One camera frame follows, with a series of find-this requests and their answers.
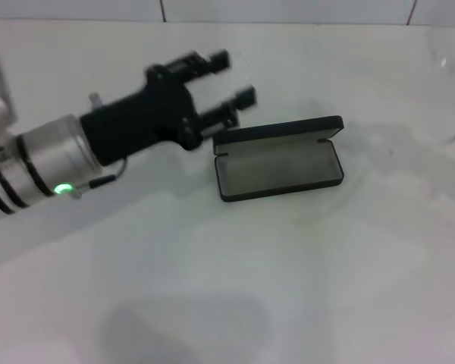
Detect clear white glasses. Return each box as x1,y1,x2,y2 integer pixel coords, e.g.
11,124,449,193
424,30,455,147

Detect black cable with silver plug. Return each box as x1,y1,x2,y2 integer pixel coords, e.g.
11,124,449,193
73,158,129,199

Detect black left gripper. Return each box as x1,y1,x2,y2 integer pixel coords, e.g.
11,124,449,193
78,48,259,168

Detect black glasses case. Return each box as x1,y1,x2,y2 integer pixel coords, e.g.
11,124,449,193
212,115,345,203

